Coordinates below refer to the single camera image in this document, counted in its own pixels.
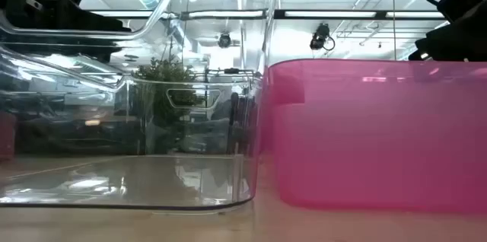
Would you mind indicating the artificial green plant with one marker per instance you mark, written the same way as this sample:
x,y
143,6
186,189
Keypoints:
x,y
167,82

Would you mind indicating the pink translucent plastic bin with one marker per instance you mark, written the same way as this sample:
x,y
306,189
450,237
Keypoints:
x,y
373,139

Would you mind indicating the clear plastic bin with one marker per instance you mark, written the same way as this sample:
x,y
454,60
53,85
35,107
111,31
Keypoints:
x,y
152,181

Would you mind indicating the black overhead frame beam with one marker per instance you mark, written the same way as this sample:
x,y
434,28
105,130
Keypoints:
x,y
331,14

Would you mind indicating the hanging black camera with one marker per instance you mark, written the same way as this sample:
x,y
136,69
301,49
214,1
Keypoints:
x,y
320,36
224,40

